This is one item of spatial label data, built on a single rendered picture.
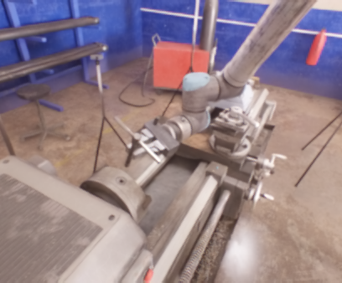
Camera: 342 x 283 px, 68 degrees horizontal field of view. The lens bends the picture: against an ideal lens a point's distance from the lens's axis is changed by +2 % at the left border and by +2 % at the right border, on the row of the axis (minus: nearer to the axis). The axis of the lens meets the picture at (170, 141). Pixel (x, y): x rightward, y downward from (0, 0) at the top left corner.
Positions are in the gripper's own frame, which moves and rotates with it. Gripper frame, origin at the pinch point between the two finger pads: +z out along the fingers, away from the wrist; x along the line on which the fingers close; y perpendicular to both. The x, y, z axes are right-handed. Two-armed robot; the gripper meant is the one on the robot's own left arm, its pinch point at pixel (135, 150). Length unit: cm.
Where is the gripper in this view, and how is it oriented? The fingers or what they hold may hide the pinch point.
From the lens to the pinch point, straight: 76.6
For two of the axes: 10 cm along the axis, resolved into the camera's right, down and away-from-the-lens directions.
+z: -6.8, 3.6, -6.4
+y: 3.0, -6.5, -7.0
